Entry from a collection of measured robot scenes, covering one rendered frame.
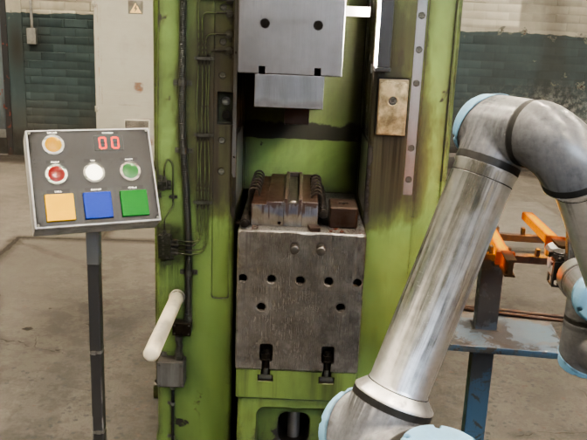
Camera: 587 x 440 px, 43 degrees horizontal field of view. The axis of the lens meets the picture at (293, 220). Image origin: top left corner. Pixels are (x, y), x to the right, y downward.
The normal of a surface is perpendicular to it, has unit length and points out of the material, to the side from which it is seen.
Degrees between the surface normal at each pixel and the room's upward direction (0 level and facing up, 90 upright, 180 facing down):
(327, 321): 90
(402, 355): 70
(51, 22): 91
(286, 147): 90
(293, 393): 90
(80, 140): 60
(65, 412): 0
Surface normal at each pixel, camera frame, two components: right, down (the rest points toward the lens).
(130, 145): 0.37, -0.26
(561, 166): -0.40, 0.30
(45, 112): 0.02, 0.29
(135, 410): 0.04, -0.97
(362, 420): -0.58, -0.19
